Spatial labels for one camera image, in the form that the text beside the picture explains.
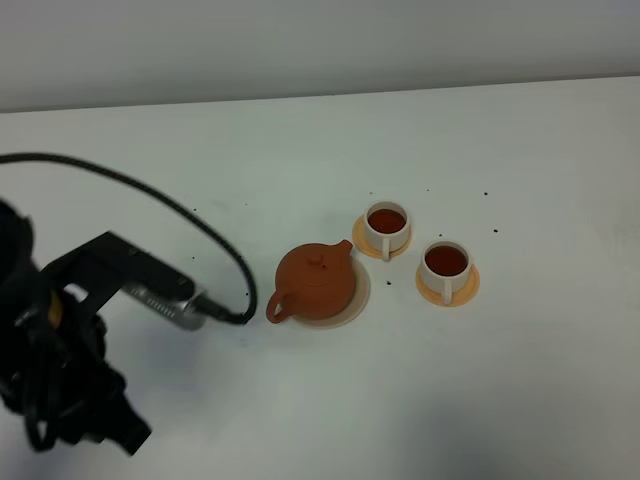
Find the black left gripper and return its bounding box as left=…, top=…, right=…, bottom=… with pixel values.
left=1, top=294, right=152, bottom=456

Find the brown clay teapot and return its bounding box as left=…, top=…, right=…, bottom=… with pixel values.
left=266, top=240, right=356, bottom=324

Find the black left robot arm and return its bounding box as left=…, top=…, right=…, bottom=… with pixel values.
left=1, top=203, right=151, bottom=455

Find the beige round teapot coaster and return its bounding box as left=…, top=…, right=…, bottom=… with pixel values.
left=294, top=258, right=371, bottom=330

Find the orange saucer far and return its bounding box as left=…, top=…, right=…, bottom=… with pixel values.
left=352, top=216, right=412, bottom=259

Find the orange saucer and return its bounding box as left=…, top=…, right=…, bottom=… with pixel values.
left=415, top=265, right=480, bottom=307
left=352, top=216, right=412, bottom=259

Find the white teacup far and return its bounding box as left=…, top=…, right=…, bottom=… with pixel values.
left=363, top=200, right=412, bottom=262

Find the white teacup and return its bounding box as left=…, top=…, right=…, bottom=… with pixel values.
left=363, top=200, right=412, bottom=262
left=418, top=238, right=473, bottom=306

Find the white teacup near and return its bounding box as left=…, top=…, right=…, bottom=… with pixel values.
left=418, top=238, right=473, bottom=306

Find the orange saucer near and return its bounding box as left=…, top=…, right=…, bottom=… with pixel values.
left=415, top=265, right=480, bottom=307

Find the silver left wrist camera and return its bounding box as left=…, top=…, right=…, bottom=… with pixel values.
left=37, top=230, right=207, bottom=332

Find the black braided left cable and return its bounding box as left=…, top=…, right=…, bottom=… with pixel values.
left=0, top=152, right=259, bottom=326

